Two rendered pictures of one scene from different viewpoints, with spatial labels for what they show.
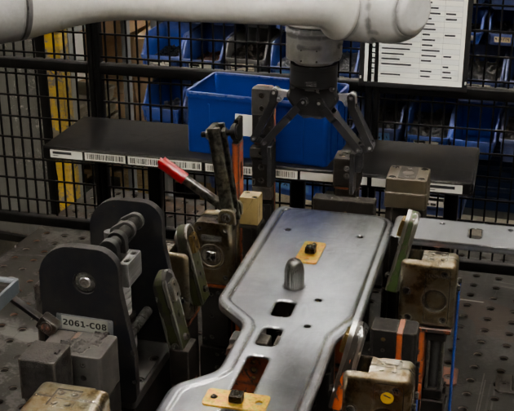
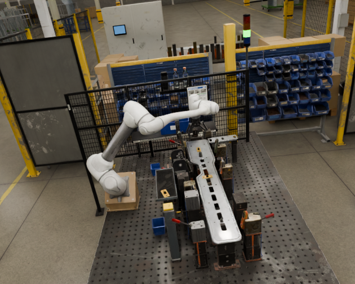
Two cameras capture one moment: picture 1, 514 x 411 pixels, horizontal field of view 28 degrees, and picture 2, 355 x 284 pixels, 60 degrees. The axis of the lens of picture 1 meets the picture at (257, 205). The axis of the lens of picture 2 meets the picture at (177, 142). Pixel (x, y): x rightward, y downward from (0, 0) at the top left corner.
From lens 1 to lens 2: 1.34 m
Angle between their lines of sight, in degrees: 16
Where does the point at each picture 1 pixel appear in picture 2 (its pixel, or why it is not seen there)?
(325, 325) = (211, 161)
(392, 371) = (229, 165)
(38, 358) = (181, 178)
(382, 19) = (213, 111)
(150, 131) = not seen: hidden behind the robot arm
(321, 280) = (204, 154)
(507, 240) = (228, 138)
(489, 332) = not seen: hidden behind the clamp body
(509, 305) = not seen: hidden behind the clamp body
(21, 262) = (125, 165)
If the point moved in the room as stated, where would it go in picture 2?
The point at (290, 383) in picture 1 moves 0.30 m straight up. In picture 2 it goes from (213, 172) to (211, 140)
